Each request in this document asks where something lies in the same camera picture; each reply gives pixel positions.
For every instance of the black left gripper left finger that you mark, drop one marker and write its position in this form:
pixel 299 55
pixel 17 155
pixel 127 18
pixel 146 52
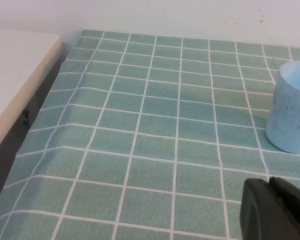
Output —
pixel 253 212

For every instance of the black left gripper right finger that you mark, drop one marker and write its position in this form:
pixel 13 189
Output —
pixel 290 212

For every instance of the light blue plastic cup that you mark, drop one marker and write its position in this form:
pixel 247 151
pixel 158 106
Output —
pixel 288 112

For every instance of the green checked tablecloth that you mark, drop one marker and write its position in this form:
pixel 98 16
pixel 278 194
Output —
pixel 150 140

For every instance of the white side table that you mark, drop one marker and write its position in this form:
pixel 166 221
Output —
pixel 12 75

